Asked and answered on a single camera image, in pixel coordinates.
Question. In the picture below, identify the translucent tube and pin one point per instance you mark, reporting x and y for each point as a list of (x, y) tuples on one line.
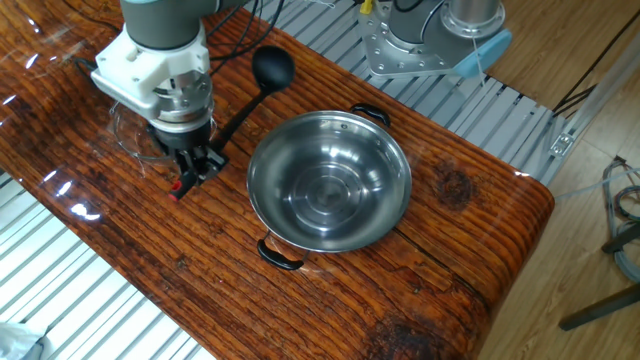
[(590, 187)]

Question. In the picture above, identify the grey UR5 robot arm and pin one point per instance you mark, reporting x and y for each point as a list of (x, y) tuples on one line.
[(160, 20)]

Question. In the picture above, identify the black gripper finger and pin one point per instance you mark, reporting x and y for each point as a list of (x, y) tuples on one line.
[(186, 167), (212, 162)]

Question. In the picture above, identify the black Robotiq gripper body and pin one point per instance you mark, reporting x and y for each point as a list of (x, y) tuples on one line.
[(182, 142)]

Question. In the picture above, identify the clear glass bowl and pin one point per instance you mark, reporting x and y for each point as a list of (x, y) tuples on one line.
[(130, 142)]

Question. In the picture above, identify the vented wrist adapter box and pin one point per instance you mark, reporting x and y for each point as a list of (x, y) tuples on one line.
[(125, 97)]

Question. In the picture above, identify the white plastic bag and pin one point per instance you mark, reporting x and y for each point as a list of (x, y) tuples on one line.
[(20, 345)]

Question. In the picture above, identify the white zip tie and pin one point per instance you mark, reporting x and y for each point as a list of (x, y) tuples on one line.
[(478, 55)]

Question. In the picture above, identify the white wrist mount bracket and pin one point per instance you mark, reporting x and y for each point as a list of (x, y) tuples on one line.
[(150, 65)]

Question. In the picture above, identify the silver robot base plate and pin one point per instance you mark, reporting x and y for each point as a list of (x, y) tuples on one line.
[(385, 55)]

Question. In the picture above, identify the aluminium frame bar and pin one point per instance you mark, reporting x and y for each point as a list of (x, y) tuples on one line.
[(600, 100)]

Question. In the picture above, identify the dark furniture leg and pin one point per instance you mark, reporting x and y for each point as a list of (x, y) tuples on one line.
[(600, 307), (622, 240)]

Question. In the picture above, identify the yellow tag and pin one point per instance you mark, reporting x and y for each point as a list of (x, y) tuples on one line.
[(366, 6)]

